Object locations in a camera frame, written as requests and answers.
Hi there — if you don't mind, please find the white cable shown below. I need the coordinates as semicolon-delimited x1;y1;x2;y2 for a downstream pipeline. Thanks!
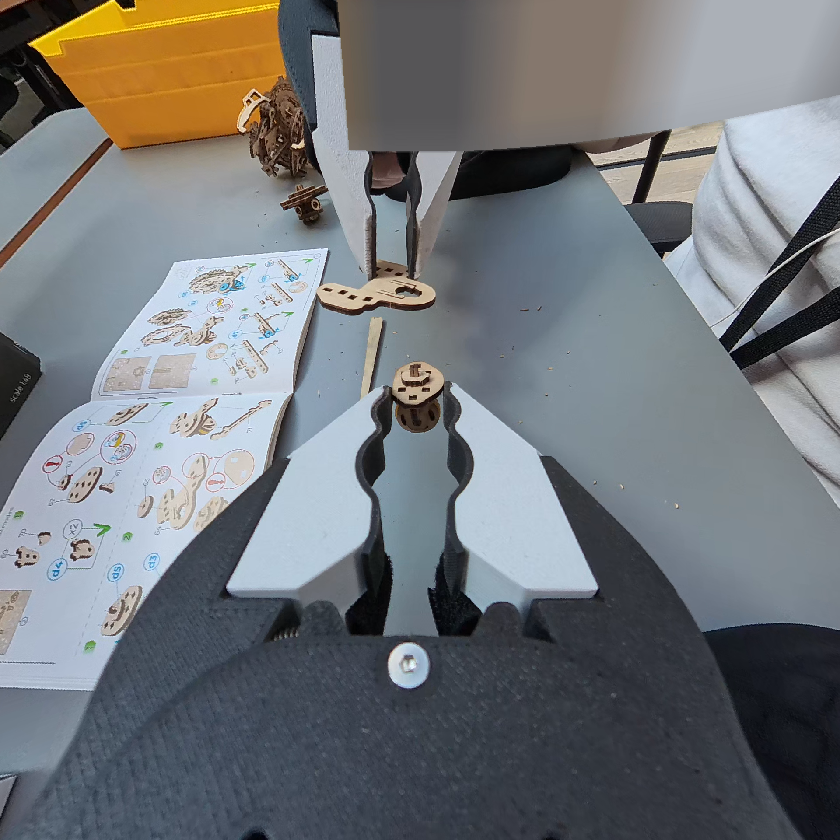
714;228;840;326

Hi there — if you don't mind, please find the yellow plastic bin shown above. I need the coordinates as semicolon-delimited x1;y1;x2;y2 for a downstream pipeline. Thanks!
29;0;284;151

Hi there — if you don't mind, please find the person in white shirt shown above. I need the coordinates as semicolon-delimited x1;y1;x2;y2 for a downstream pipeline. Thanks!
663;95;840;509

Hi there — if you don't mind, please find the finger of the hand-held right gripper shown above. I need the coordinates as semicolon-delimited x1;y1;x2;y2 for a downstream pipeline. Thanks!
404;151;465;278
310;31;380;280

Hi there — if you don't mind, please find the black product box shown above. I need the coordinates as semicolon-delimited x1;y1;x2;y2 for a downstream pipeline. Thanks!
0;331;42;442

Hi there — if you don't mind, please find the small wooden gear part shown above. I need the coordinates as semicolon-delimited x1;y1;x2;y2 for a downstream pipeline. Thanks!
280;184;328;226

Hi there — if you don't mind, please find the black chair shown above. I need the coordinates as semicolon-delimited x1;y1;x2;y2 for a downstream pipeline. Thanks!
623;130;695;258

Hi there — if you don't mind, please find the open instruction booklet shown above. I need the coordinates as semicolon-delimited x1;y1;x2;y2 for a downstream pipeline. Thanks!
0;248;330;691

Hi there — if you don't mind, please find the thin wooden stick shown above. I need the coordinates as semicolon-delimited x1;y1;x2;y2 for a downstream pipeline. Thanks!
359;317;385;399

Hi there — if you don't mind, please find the small wooden wheel assembly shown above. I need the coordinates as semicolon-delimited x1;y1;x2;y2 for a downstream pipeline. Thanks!
392;360;442;434

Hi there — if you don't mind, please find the wooden model plate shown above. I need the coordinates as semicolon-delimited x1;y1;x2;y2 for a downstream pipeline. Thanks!
315;259;437;315

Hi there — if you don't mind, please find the large wooden gear model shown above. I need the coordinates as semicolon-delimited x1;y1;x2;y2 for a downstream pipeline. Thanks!
236;75;309;179

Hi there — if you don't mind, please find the black strap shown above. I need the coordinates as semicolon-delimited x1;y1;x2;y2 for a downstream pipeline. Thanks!
718;193;840;371

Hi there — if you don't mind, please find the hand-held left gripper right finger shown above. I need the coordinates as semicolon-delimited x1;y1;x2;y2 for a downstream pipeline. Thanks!
440;382;600;616

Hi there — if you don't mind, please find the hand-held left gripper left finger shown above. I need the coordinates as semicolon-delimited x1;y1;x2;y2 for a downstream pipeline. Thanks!
227;386;396;616

